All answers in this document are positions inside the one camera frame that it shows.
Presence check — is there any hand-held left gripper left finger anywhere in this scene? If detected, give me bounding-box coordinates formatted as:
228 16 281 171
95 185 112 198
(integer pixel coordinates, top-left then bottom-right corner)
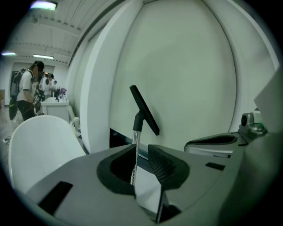
26 144 157 226

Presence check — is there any white bathtub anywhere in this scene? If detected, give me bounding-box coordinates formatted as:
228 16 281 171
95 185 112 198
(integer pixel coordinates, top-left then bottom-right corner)
8 114 87 195

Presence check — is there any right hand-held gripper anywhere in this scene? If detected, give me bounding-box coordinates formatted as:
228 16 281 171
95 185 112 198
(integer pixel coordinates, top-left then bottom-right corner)
184 123 268 158

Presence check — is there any silver gripper camera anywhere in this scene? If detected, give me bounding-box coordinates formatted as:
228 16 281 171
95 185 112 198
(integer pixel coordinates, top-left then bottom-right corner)
240 112 255 128

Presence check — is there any low dark window frame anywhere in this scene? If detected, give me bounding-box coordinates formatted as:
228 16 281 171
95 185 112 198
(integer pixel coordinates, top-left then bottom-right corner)
109 127 151 161

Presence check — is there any white roller blind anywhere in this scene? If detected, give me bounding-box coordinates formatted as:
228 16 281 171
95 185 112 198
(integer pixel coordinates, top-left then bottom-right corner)
110 0 241 155

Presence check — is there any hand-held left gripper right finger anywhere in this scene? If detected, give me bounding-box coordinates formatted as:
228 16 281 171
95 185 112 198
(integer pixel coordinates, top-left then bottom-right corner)
147 144 239 223

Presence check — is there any white counter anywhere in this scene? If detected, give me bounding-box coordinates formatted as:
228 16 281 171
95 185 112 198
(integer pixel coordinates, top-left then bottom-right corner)
41 97 70 124

